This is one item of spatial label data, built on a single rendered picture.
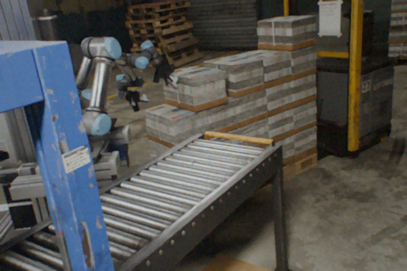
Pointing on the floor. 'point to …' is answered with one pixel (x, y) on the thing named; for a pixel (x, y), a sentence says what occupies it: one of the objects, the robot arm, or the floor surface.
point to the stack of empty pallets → (154, 23)
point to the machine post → (66, 161)
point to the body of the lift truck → (371, 81)
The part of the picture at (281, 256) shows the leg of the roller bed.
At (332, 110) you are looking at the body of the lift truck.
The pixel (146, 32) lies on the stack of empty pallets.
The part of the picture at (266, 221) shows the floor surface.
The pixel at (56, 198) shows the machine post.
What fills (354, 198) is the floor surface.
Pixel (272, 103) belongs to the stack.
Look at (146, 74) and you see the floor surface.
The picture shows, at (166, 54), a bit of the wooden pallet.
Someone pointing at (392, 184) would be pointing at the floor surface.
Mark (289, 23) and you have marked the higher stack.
